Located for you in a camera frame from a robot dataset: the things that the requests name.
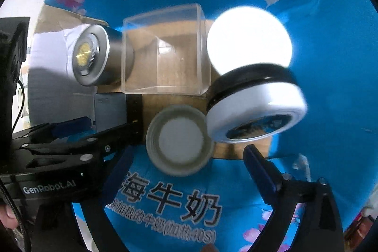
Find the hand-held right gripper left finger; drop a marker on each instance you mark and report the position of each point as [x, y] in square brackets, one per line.
[119, 173]

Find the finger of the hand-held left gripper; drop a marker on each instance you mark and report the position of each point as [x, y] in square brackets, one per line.
[134, 122]
[72, 126]

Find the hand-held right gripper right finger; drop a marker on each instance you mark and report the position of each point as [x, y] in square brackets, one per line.
[260, 173]

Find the silver round lid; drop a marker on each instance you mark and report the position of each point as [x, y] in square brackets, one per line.
[180, 139]

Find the clear plastic box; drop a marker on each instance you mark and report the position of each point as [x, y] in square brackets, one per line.
[174, 69]

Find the black and white round container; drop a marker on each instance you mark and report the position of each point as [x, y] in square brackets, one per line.
[257, 106]

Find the silver tin can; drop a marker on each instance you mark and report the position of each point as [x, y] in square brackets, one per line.
[110, 52]

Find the blue cardboard box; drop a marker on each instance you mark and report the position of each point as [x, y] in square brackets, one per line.
[324, 63]

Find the person's left hand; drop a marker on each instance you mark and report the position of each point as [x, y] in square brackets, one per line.
[7, 216]

